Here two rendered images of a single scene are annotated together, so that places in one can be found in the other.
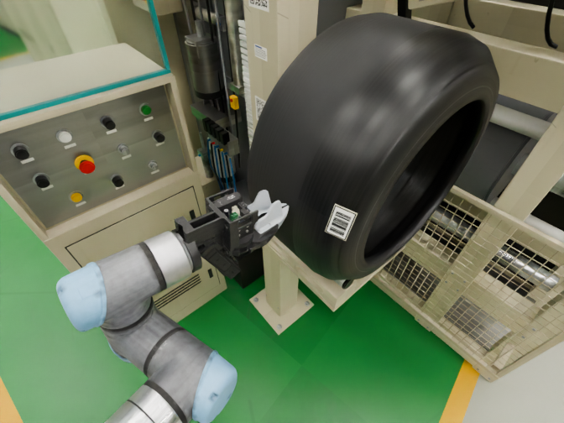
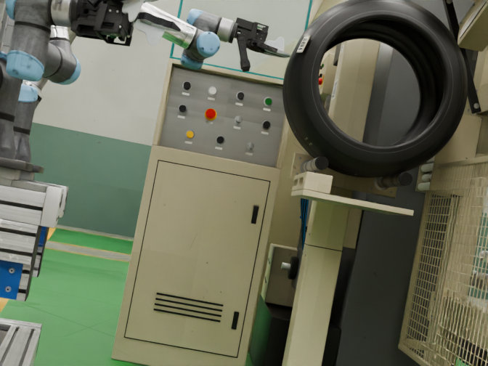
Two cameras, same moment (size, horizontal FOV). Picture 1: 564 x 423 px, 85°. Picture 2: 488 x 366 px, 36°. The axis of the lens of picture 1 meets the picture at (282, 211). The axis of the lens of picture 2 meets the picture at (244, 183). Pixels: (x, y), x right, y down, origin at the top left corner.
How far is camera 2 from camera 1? 243 cm
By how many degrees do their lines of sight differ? 59
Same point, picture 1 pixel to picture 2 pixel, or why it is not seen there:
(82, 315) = (192, 12)
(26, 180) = (176, 105)
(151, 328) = not seen: hidden behind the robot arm
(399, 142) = (340, 12)
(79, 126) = (224, 90)
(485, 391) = not seen: outside the picture
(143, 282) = (213, 18)
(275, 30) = not seen: hidden behind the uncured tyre
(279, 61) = (346, 47)
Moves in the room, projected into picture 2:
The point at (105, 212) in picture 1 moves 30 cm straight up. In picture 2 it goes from (197, 153) to (210, 83)
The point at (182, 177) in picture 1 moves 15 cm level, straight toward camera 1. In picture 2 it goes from (266, 166) to (257, 163)
